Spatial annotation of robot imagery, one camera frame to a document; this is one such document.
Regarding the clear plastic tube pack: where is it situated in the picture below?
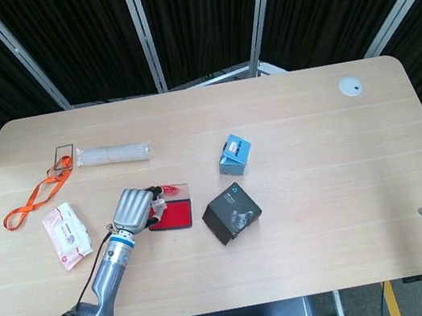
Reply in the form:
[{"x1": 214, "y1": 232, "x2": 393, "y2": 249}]
[{"x1": 74, "y1": 135, "x2": 154, "y2": 174}]

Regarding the pink wet wipes pack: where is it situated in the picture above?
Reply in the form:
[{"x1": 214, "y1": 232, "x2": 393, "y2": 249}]
[{"x1": 38, "y1": 198, "x2": 97, "y2": 277}]

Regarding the red ink pad case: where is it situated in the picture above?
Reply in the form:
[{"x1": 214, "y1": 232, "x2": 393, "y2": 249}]
[{"x1": 141, "y1": 178, "x2": 197, "y2": 235}]

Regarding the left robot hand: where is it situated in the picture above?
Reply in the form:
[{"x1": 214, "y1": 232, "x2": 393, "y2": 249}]
[{"x1": 107, "y1": 182, "x2": 172, "y2": 238}]

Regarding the clear badge holder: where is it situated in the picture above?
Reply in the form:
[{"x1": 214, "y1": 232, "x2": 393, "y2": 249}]
[{"x1": 51, "y1": 143, "x2": 79, "y2": 173}]

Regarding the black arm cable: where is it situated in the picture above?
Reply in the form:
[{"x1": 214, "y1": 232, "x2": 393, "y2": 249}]
[{"x1": 20, "y1": 222, "x2": 130, "y2": 316}]

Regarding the white cable grommet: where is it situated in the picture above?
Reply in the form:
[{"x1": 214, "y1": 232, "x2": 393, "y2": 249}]
[{"x1": 337, "y1": 74, "x2": 365, "y2": 100}]

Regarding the black product box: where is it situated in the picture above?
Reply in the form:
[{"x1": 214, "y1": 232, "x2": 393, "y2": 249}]
[{"x1": 196, "y1": 178, "x2": 268, "y2": 251}]

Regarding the orange lanyard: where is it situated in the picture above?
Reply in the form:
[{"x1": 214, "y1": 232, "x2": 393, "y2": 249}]
[{"x1": 0, "y1": 154, "x2": 83, "y2": 232}]

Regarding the blue cardboard box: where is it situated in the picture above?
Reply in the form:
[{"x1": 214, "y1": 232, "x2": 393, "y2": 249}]
[{"x1": 213, "y1": 131, "x2": 257, "y2": 180}]

